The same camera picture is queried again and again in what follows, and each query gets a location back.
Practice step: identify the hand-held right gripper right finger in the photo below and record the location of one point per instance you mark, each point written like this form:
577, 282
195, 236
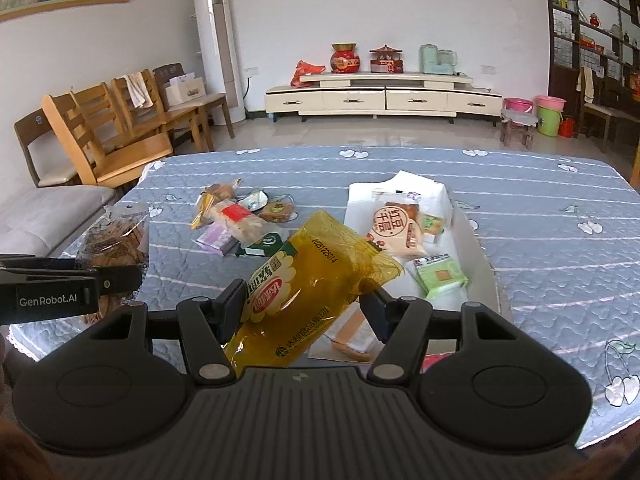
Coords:
380, 310

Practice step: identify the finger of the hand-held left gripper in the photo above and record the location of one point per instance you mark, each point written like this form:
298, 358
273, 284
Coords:
40, 262
120, 280

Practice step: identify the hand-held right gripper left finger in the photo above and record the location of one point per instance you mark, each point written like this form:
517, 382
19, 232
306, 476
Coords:
231, 310

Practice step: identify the white orange snack box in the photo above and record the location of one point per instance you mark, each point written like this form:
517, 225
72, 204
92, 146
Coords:
350, 335

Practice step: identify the clear cookie bag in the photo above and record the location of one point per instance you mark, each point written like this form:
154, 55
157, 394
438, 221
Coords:
117, 240

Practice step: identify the light green snack packet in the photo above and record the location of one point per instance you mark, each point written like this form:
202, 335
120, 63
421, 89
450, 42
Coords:
442, 275

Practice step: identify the dark green snack packet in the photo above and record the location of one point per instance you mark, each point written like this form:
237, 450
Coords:
262, 245

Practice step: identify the purple snack packet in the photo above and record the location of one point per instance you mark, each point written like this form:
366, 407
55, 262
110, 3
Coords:
217, 239

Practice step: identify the yellow snack bag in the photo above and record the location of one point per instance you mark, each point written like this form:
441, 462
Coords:
300, 285

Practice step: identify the clear bread packet round label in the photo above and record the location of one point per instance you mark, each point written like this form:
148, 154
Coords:
395, 232

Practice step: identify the long cracker pack red label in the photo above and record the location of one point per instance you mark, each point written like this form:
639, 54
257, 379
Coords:
230, 215

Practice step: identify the grey sofa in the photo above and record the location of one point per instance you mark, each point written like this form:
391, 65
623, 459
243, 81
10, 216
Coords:
45, 215

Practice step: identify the red snack packet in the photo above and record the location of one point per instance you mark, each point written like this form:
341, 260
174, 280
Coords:
437, 361

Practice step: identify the dark brown cushioned chair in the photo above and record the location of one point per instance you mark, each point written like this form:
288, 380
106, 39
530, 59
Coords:
212, 102
40, 155

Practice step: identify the light wooden chair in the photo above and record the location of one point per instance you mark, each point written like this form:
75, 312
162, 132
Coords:
95, 110
130, 152
170, 117

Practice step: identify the blue quilted blanket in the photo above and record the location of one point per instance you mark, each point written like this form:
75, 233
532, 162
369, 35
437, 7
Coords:
550, 240

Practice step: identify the white towel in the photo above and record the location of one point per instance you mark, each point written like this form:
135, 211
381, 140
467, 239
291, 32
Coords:
137, 90

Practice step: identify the white gift bag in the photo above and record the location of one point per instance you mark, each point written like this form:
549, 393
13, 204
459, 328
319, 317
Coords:
185, 91

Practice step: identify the cream low cabinet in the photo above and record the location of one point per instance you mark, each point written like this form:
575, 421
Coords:
380, 97

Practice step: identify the small wooden stool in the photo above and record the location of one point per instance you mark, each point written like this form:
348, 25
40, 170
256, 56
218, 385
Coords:
517, 127

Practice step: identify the pink basin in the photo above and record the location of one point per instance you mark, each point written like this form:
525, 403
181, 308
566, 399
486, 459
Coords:
517, 106

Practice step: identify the red plastic bag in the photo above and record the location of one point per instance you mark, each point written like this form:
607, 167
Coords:
306, 72

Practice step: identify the white standing air conditioner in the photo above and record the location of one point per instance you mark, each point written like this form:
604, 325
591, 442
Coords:
215, 50

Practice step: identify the red round jar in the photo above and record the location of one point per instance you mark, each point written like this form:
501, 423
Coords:
344, 60

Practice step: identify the green bucket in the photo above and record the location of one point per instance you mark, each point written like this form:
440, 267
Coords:
549, 117

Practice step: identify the small red container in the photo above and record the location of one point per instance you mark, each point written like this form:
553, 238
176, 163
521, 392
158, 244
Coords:
566, 127

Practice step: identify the cream cloth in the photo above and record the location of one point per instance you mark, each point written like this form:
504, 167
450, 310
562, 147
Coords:
586, 85

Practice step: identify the dark wooden display shelf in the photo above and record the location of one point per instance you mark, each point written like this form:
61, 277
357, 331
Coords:
590, 20

